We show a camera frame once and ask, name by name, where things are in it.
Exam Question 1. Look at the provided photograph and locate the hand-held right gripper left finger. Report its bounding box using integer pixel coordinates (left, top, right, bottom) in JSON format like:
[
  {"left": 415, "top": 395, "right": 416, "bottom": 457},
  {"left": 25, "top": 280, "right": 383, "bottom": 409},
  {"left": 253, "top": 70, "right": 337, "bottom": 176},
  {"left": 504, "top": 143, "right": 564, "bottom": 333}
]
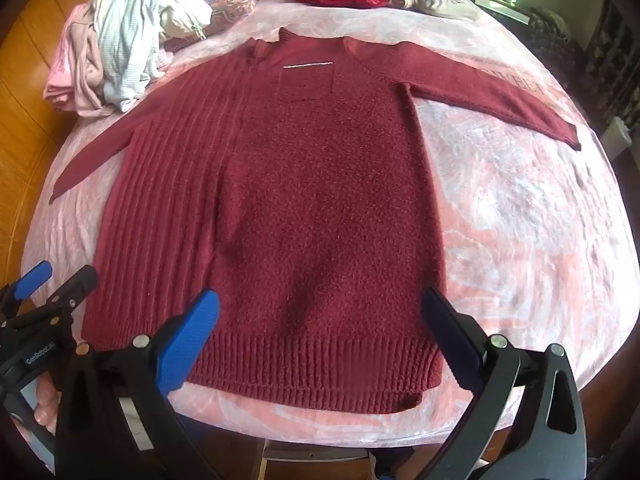
[{"left": 54, "top": 287, "right": 236, "bottom": 480}]

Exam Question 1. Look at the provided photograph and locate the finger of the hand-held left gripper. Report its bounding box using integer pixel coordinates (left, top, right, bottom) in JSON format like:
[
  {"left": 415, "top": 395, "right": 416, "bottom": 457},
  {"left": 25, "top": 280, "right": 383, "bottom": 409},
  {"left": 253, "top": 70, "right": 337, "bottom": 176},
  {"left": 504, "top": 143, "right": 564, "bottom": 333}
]
[
  {"left": 27, "top": 265, "right": 99, "bottom": 333},
  {"left": 0, "top": 260, "right": 54, "bottom": 322}
]

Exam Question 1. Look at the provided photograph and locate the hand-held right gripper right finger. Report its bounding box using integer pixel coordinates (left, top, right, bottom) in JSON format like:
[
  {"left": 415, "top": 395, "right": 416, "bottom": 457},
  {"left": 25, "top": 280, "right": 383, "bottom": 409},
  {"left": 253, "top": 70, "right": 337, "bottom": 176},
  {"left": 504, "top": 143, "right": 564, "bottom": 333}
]
[{"left": 420, "top": 287, "right": 588, "bottom": 480}]

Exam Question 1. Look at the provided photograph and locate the dark red knit sweater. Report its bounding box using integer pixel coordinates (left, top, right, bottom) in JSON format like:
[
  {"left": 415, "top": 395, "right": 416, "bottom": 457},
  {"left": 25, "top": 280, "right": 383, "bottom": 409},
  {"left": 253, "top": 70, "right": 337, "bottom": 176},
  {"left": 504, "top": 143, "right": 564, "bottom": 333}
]
[{"left": 50, "top": 27, "right": 583, "bottom": 416}]

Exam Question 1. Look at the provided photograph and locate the pile of light clothes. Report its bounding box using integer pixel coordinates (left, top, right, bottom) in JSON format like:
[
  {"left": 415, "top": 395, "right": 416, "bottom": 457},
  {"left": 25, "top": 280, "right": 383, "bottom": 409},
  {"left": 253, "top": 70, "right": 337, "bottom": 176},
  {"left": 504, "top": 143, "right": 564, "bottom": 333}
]
[{"left": 92, "top": 0, "right": 213, "bottom": 113}]

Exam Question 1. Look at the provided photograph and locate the person's left hand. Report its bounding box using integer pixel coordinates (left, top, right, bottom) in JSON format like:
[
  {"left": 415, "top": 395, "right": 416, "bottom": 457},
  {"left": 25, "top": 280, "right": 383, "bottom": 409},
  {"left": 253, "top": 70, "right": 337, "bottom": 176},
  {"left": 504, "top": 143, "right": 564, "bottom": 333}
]
[{"left": 10, "top": 372, "right": 63, "bottom": 441}]

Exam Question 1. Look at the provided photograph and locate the pink patterned blanket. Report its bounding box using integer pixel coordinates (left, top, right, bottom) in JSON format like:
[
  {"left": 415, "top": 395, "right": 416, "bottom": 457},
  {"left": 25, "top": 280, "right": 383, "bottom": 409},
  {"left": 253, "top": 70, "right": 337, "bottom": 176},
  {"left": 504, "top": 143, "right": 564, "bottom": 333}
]
[{"left": 22, "top": 0, "right": 628, "bottom": 443}]

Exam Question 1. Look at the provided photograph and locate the pale pink garment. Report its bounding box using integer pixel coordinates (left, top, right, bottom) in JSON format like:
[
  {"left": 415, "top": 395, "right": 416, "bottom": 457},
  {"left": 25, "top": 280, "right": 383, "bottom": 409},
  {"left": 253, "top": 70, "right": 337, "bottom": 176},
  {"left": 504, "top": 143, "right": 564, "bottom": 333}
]
[{"left": 44, "top": 2, "right": 173, "bottom": 117}]

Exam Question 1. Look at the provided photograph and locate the beige zipped garment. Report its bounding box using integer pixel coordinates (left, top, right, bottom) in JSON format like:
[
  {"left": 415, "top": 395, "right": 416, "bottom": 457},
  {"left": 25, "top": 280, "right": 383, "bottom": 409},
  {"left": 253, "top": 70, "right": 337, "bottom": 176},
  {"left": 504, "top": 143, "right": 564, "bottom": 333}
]
[{"left": 159, "top": 6, "right": 212, "bottom": 42}]

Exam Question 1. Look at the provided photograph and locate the dark shelf unit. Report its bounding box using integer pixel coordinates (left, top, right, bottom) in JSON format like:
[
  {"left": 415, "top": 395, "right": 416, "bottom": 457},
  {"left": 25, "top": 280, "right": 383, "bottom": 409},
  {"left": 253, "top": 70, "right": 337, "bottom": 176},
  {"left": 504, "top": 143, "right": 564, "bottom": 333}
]
[{"left": 525, "top": 5, "right": 640, "bottom": 116}]

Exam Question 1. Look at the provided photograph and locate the grey-brown garment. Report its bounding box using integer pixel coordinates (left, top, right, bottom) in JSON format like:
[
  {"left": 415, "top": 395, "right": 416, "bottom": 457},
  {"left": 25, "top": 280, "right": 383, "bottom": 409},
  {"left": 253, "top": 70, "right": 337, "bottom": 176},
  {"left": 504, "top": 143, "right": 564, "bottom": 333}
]
[{"left": 400, "top": 0, "right": 482, "bottom": 19}]

